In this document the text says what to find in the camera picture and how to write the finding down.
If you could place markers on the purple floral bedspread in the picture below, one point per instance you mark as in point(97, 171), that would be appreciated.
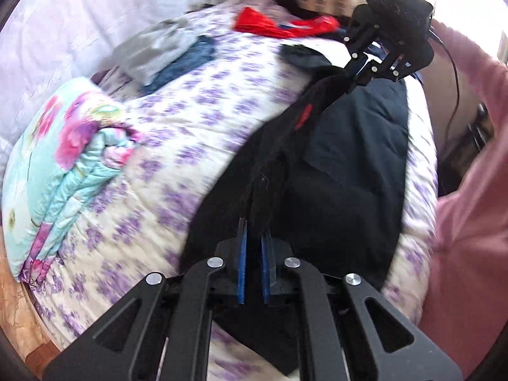
point(178, 127)

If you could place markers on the red garment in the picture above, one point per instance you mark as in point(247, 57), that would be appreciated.
point(254, 22)

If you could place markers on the folded teal floral quilt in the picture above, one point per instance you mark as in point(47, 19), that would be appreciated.
point(47, 166)

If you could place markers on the dark furniture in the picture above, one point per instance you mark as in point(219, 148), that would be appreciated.
point(472, 139)

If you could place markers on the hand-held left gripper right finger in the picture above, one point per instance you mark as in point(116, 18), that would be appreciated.
point(265, 274)

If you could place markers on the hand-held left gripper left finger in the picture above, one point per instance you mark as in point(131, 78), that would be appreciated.
point(242, 270)

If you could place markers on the grey garment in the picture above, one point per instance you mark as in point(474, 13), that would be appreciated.
point(154, 47)

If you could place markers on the black pants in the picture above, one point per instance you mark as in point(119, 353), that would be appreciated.
point(222, 206)

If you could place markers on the navy blue garment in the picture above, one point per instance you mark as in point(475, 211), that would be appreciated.
point(357, 127)

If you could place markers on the dark jacket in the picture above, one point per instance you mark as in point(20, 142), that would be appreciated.
point(305, 55)

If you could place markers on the person's pink clothing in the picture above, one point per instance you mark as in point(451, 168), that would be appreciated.
point(468, 266)

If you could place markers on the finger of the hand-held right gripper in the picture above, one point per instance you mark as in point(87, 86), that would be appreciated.
point(357, 67)
point(393, 67)

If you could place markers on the blue jeans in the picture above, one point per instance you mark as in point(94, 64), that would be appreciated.
point(190, 57)

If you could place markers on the person's right forearm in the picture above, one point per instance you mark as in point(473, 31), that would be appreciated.
point(476, 71)

